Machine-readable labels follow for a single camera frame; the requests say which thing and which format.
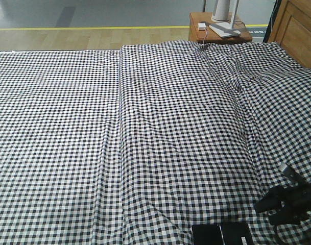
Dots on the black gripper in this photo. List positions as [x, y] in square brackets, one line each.
[291, 204]

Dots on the black smartphone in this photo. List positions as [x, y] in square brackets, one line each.
[207, 235]

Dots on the black white checkered bed sheet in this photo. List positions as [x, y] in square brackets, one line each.
[136, 145]

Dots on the wooden bed headboard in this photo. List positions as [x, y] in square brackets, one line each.
[292, 30]

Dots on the white desk lamp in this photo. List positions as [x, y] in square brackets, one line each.
[226, 29]

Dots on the small white charger box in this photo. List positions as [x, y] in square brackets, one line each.
[202, 26]

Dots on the white cylindrical speaker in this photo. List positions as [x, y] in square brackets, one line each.
[220, 11]

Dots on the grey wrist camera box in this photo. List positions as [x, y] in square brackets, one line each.
[291, 174]

